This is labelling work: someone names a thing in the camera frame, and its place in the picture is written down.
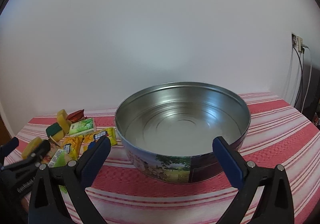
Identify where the white cable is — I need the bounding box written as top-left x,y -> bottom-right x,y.
301,45 -> 313,113

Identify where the black cable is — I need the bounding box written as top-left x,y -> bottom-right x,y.
294,49 -> 304,108

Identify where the yellow sponge green scourer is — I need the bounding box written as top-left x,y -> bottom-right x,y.
56,109 -> 72,135
46,124 -> 66,142
21,137 -> 43,160

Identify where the red candy packet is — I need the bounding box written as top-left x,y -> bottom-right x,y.
67,109 -> 85,122

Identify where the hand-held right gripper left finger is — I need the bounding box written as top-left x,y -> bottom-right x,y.
29,136 -> 112,224

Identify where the red white striped tablecloth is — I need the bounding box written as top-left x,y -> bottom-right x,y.
0,92 -> 320,224

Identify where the small green tissue packet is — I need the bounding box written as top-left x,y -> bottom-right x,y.
47,148 -> 73,168

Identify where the round metal tin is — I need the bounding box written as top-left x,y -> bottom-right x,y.
115,82 -> 251,184

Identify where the beige sachet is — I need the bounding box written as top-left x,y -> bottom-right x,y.
49,139 -> 63,151

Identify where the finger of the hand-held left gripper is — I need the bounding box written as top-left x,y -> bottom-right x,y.
0,137 -> 20,162
23,139 -> 51,165

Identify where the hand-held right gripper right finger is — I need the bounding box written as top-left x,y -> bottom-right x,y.
212,136 -> 295,224

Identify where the white wall outlet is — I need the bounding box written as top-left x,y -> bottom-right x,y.
291,33 -> 304,53

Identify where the yellow biscuit packet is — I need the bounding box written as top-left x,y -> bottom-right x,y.
61,135 -> 84,161
83,127 -> 117,150

